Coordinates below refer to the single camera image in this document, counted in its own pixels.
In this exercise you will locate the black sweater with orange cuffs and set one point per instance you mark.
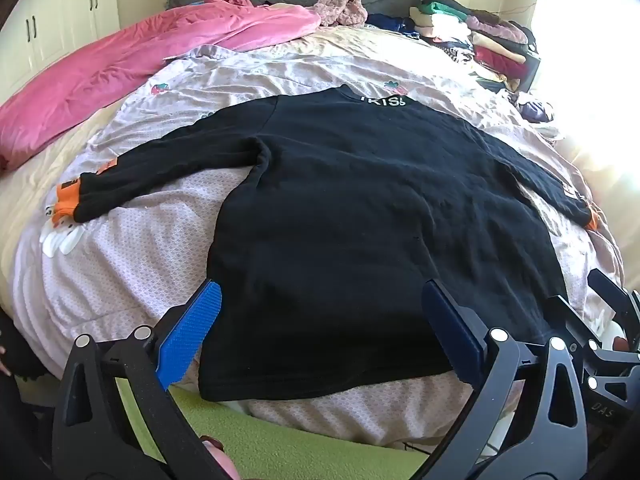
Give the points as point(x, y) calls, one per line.
point(350, 210)

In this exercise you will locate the pink duvet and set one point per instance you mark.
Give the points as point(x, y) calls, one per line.
point(100, 70)

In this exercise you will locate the person's left hand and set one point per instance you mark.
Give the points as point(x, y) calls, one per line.
point(222, 462)

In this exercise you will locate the white wardrobe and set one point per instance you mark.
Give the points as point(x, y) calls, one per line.
point(50, 10)

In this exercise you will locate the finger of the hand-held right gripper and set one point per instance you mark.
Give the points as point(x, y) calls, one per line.
point(570, 317)
point(615, 295)

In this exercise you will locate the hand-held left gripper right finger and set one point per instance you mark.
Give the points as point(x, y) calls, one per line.
point(450, 325)

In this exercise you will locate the black bag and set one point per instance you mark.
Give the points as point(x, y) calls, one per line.
point(534, 65)

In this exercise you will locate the dark blue garment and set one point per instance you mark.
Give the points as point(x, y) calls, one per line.
point(392, 24)

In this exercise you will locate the green fleece cloth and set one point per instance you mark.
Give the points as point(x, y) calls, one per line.
point(280, 435)

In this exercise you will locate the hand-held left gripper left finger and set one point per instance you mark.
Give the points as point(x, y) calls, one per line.
point(192, 330)

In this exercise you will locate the beige bed sheet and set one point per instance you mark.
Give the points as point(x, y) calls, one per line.
point(350, 40)

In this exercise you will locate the pile of folded clothes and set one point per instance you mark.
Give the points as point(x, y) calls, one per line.
point(475, 30)

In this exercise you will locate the light purple strawberry quilt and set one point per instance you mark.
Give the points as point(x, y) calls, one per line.
point(150, 260)

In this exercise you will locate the purple crumpled clothes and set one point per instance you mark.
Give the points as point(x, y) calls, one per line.
point(537, 110)

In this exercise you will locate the pink fluffy garment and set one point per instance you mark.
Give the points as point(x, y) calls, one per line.
point(345, 10)

